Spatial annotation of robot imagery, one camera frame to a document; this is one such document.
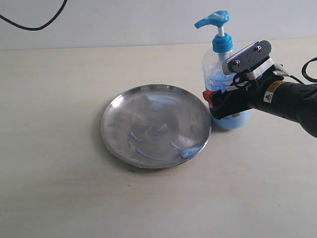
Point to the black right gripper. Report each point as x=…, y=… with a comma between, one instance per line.
x=243, y=99

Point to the blue soap pump bottle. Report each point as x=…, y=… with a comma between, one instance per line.
x=223, y=47

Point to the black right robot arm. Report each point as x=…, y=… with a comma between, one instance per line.
x=270, y=94

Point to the round stainless steel plate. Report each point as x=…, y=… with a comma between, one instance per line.
x=146, y=126

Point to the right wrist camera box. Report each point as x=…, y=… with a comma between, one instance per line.
x=252, y=61

